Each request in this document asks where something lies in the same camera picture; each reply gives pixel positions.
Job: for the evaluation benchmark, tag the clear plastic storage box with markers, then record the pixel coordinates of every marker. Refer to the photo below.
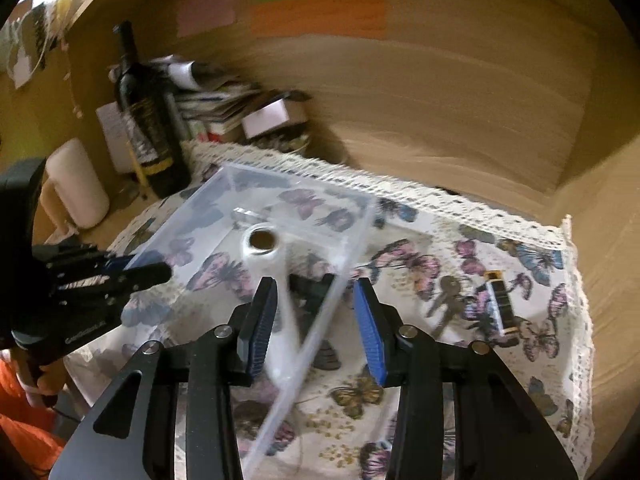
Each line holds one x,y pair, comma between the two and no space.
300,210

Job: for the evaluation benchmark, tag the white silver facial massager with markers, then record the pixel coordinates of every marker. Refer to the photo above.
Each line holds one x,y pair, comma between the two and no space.
261,266

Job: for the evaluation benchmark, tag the bunch of keys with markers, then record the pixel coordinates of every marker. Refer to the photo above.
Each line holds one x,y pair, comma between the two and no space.
450,296

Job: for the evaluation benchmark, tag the butterfly print lace cloth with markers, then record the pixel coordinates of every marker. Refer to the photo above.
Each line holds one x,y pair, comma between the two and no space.
425,240

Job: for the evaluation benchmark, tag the black gold perfume bottle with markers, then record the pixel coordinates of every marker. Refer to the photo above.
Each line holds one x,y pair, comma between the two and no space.
502,310

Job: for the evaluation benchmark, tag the patterned lace ribbon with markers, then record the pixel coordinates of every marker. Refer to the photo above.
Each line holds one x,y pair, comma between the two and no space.
41,30

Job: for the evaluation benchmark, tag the pink sticky note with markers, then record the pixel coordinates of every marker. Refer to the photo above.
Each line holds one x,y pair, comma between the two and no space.
206,9

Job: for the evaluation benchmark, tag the stack of magazines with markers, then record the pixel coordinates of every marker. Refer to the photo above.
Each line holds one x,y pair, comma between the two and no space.
215,105

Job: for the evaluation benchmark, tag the person's left forearm orange sleeve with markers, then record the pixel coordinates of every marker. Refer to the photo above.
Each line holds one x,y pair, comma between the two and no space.
22,425

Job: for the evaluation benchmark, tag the orange sticky note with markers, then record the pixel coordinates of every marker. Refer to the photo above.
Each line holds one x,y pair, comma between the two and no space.
320,17

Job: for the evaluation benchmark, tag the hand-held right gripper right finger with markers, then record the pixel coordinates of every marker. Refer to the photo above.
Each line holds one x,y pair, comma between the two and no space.
370,332

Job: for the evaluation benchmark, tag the white paper card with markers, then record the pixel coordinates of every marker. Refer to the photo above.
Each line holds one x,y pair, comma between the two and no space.
111,130

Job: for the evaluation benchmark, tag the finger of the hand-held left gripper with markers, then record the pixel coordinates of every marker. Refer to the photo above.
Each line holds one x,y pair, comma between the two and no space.
85,256
145,274

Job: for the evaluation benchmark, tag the small white cardboard box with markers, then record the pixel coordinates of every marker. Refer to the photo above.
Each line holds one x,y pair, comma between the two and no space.
265,117

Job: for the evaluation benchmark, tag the white hanging tag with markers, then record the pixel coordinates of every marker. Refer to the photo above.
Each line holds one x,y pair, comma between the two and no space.
22,71

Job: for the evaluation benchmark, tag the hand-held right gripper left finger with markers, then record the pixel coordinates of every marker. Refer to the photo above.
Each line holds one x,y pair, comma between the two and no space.
257,327

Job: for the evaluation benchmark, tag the dark wine bottle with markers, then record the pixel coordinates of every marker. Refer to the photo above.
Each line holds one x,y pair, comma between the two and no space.
150,125

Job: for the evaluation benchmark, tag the small bowl of trinkets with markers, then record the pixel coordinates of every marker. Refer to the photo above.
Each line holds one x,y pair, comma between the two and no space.
286,142

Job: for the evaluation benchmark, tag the person's left hand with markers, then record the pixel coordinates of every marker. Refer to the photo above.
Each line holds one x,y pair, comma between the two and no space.
50,381

